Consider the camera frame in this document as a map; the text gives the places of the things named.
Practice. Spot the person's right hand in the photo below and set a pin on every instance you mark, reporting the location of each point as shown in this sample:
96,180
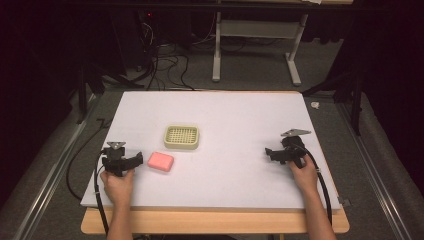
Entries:
306,178

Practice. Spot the white metal desk frame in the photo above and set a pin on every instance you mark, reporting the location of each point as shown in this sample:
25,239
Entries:
217,50

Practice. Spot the person's left hand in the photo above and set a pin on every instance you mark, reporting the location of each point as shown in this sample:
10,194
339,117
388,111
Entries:
118,188

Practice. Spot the pink soap bar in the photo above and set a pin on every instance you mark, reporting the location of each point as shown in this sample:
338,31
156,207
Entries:
161,161

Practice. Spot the metal floor rail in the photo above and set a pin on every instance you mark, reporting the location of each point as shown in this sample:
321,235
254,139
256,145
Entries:
376,180
50,176

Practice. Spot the pale green soap dish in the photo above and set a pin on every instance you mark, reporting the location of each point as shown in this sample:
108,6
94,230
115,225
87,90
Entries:
181,136

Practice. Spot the small grey table clamp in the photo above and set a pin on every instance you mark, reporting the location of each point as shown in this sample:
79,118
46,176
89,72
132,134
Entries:
344,201

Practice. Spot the white foam table mat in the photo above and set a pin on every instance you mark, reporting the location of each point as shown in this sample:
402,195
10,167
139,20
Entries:
226,173

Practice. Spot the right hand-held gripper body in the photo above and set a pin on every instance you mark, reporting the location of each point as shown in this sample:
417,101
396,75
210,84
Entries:
292,148

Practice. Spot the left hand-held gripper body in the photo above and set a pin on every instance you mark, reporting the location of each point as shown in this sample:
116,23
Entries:
114,159

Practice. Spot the black metal stand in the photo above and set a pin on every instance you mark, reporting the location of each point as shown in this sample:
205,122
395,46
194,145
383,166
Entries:
82,96
356,100

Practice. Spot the small white crumpled scrap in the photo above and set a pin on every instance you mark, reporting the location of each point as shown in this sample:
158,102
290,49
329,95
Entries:
315,105

